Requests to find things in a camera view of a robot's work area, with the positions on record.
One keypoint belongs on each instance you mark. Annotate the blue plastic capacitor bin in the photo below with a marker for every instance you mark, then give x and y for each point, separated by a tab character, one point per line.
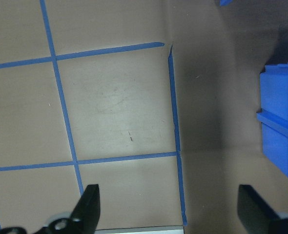
275	97

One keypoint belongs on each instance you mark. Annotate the blue plastic button bin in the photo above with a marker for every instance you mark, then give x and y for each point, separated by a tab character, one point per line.
225	2

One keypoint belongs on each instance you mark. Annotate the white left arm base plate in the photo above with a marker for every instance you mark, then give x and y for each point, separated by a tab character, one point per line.
139	231

